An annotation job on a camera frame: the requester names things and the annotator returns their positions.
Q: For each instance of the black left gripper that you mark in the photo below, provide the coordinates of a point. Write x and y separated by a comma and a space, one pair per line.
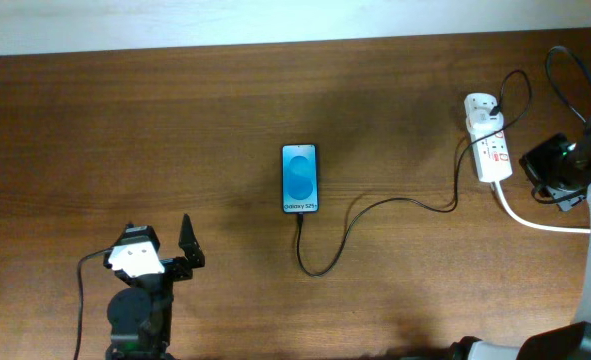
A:
181, 266

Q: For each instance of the blue Samsung Galaxy smartphone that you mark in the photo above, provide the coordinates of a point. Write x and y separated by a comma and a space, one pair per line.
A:
300, 192

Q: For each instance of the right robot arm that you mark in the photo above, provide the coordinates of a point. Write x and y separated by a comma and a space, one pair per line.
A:
560, 172

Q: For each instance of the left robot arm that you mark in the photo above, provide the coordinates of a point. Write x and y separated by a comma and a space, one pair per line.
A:
141, 315

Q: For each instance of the white USB charger adapter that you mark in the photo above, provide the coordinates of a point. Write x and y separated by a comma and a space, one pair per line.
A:
480, 122

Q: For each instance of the white power strip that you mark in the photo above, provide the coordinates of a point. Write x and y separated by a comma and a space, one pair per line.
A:
490, 151

